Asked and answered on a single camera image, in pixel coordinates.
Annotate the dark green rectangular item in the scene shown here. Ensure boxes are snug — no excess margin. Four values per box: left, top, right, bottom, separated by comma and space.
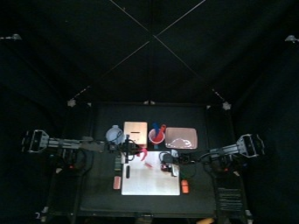
114, 156, 123, 172

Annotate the orange rectangular block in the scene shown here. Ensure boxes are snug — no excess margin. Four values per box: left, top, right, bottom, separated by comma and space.
181, 179, 191, 194

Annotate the white cutting board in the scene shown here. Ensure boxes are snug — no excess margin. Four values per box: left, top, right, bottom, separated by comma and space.
121, 150, 183, 196

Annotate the pink plastic cutter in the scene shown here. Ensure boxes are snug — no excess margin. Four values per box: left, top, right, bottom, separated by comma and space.
137, 147, 150, 162

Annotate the red plastic utensil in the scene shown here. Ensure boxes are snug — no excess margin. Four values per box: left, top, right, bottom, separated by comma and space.
157, 124, 169, 140

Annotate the wooden drawer box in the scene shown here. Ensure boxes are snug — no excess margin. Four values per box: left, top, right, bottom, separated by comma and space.
123, 121, 150, 146

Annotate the red cup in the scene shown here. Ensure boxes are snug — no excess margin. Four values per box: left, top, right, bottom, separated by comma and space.
147, 129, 166, 145

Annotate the white printed label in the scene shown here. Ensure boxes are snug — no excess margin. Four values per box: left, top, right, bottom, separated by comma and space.
217, 186, 245, 214

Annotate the clear square bowl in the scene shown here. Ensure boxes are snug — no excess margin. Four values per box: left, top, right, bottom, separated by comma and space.
165, 127, 199, 151

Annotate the pink rectangular block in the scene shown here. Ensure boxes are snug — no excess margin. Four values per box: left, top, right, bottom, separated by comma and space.
113, 175, 123, 191

